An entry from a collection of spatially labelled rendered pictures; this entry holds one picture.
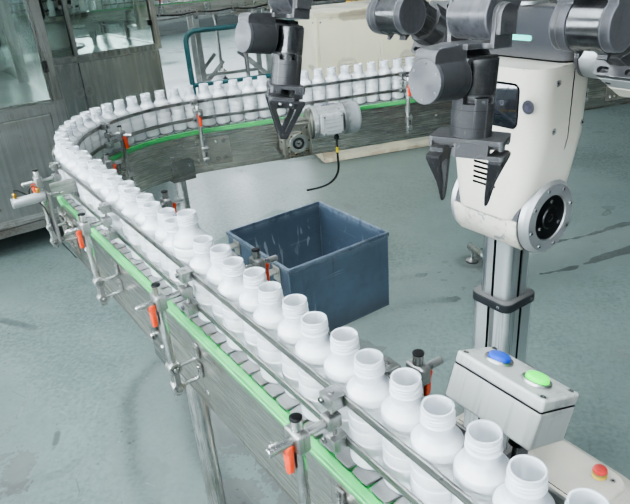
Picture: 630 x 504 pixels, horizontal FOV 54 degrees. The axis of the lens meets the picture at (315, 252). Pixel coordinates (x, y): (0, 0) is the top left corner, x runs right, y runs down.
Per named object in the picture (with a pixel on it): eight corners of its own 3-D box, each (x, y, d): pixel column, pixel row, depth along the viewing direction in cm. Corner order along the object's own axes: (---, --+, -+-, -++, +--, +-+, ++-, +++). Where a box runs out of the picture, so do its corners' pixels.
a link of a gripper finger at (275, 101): (266, 140, 117) (269, 88, 114) (264, 133, 123) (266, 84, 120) (302, 142, 118) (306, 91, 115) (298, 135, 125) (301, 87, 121)
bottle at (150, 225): (158, 282, 134) (143, 211, 127) (147, 273, 139) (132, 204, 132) (183, 273, 137) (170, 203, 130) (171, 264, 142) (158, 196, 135)
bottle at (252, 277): (276, 368, 104) (266, 281, 97) (242, 365, 105) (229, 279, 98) (286, 347, 109) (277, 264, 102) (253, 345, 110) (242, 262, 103)
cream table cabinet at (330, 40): (412, 127, 597) (412, -5, 546) (443, 144, 544) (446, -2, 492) (302, 145, 571) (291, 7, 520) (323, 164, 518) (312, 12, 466)
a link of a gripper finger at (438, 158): (471, 210, 88) (477, 145, 84) (421, 203, 90) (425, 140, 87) (481, 196, 93) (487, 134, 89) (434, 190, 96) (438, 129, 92)
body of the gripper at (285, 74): (270, 95, 114) (272, 53, 112) (265, 89, 124) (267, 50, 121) (305, 98, 115) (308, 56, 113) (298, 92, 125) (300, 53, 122)
